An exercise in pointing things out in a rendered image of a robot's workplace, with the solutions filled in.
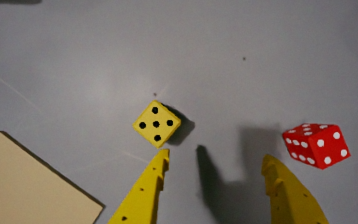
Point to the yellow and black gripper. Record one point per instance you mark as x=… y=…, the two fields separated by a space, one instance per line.
x=291 y=202

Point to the yellow die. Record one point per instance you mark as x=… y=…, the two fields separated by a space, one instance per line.
x=157 y=123

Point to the red die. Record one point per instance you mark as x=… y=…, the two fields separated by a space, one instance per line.
x=318 y=145

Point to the tan flat mat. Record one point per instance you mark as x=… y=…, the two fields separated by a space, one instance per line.
x=32 y=192

